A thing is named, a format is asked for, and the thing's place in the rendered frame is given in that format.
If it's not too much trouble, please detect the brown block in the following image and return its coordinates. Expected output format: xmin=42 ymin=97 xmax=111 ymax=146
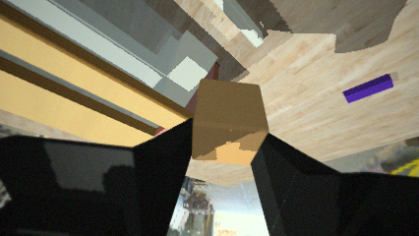
xmin=192 ymin=79 xmax=269 ymax=165

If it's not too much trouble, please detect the purple rectangular bar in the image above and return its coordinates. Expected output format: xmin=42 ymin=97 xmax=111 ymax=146
xmin=343 ymin=74 xmax=393 ymax=103

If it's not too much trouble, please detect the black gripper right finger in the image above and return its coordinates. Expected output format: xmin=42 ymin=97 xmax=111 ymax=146
xmin=251 ymin=133 xmax=419 ymax=236

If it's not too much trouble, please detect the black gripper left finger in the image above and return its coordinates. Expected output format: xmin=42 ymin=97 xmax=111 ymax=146
xmin=0 ymin=118 xmax=193 ymax=236

